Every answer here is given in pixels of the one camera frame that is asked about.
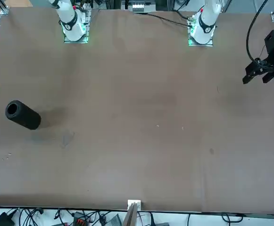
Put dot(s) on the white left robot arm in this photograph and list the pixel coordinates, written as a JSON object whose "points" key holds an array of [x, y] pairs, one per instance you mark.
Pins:
{"points": [[205, 23]]}

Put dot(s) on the white terminal box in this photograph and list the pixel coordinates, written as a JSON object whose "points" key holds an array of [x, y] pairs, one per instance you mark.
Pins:
{"points": [[138, 7]]}

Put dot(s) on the orange black device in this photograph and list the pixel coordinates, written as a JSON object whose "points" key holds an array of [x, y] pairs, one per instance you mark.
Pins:
{"points": [[80, 220]]}

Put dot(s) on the grey adapter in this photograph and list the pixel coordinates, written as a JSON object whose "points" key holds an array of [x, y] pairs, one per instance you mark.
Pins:
{"points": [[115, 220]]}

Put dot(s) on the black adapter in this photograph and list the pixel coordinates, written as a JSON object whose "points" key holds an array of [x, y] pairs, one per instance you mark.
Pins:
{"points": [[2, 220]]}

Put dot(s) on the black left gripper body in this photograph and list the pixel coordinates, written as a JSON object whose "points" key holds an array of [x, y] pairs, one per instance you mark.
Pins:
{"points": [[272, 44]]}

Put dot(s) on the aluminium camera post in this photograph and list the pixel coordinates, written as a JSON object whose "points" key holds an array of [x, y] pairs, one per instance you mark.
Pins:
{"points": [[130, 216]]}

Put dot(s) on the black ribbed vase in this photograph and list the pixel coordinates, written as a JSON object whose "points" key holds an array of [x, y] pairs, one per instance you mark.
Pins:
{"points": [[23, 115]]}

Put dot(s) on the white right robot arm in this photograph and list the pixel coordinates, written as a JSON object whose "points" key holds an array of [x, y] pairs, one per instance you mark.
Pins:
{"points": [[70, 23]]}

